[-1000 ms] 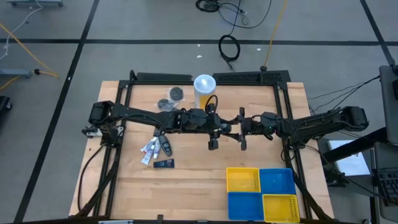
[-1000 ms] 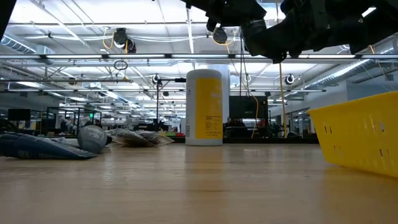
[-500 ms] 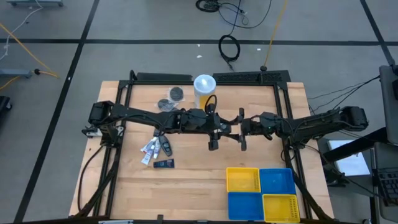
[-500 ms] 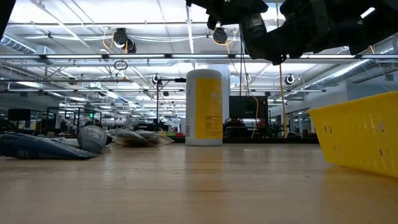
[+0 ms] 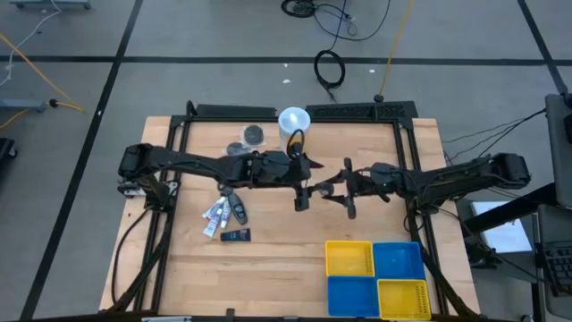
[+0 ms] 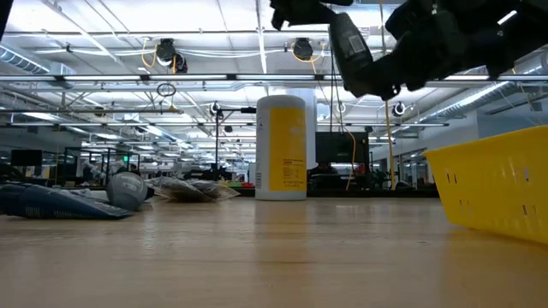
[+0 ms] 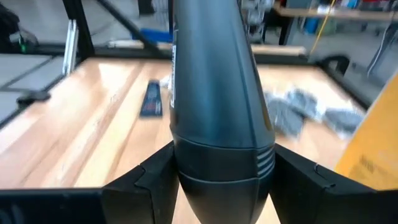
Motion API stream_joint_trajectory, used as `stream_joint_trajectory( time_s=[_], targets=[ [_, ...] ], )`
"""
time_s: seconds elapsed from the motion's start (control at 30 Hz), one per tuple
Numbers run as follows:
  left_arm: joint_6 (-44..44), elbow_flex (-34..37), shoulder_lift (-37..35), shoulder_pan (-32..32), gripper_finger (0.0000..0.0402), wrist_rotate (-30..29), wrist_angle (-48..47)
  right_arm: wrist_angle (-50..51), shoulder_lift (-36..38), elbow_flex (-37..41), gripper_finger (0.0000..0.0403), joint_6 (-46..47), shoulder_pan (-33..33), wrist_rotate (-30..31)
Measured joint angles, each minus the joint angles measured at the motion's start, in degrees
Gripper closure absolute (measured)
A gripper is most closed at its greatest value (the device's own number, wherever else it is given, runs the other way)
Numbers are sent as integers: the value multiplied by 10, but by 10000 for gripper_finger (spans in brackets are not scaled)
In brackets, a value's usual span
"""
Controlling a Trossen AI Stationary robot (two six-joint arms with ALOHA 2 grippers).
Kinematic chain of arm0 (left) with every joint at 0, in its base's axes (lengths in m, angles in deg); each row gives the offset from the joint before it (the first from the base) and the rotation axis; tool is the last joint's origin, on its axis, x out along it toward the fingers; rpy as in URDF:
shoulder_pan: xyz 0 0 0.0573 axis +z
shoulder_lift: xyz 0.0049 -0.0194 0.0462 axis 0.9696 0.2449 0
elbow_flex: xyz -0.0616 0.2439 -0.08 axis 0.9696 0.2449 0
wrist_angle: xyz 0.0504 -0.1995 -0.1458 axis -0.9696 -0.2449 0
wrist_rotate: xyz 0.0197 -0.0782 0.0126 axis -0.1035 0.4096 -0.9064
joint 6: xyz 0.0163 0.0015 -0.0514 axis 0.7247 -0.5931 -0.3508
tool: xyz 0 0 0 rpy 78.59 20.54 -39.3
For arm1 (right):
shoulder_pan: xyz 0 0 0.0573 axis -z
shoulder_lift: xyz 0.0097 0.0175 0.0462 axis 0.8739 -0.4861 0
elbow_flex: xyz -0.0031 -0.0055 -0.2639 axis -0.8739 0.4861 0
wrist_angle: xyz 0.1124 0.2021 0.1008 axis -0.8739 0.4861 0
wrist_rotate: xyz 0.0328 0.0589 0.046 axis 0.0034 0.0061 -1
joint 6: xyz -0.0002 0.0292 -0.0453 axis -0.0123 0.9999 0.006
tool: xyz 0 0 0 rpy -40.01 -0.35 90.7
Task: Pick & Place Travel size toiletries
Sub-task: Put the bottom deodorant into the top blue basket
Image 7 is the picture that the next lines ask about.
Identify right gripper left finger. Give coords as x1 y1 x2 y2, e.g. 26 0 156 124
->
101 141 180 224

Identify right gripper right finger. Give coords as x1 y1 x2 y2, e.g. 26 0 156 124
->
269 142 380 224

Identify grey round object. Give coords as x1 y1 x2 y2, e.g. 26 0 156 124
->
266 93 307 138

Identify clear packet of grey pads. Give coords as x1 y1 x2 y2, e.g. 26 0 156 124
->
285 88 320 121

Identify dark grey deodorant bottle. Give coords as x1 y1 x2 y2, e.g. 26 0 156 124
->
169 0 276 224

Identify grey round lid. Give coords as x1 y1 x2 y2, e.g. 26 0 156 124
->
323 107 364 138

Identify white canister with yellow label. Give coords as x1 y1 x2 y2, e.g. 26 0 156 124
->
334 73 398 191

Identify black table clamp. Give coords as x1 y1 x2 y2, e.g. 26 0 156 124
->
16 90 51 107

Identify blue box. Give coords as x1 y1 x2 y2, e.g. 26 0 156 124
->
139 27 174 44

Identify wooden workbench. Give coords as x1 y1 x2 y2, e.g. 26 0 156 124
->
273 2 398 22

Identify yellow hanging cable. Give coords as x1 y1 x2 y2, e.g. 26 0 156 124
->
310 0 337 54

